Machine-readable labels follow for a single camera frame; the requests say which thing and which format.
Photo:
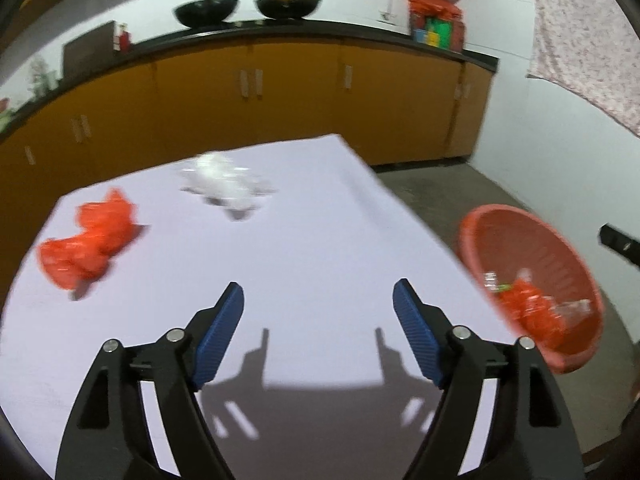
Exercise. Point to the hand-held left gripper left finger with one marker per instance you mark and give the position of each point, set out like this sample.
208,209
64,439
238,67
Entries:
220,335

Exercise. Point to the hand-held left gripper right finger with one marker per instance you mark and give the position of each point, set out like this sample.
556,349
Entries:
415,335

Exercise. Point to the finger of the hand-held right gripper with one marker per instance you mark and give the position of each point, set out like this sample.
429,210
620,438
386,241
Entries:
622,245

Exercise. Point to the orange plastic wrapper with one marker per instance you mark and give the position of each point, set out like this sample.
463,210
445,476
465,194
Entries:
530,310

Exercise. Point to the red plastic basket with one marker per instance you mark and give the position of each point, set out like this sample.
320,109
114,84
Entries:
505,240

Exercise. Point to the crumpled clear plastic piece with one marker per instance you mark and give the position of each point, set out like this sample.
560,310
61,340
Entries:
222,182

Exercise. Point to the orange plastic bag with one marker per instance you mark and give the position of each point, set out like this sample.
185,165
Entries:
85,245

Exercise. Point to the hanging floral cloth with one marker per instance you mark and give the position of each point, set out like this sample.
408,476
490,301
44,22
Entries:
585,35

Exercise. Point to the yellow base cabinets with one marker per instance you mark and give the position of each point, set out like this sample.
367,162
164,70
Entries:
300,90

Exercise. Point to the orange bag with colourful boxes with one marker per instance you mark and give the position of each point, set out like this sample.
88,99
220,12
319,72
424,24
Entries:
435,22

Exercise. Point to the red bottle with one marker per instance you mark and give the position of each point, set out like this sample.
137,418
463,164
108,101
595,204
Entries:
123,39

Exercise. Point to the glass jar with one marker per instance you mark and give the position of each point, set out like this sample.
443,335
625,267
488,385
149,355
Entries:
41,80

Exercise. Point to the dark cutting board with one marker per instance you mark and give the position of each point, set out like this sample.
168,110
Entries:
90,50

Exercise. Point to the black kitchen countertop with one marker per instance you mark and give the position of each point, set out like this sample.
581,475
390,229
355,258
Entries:
300,30

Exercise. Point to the white wall socket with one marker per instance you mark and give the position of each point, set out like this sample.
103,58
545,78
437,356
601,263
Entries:
385,16

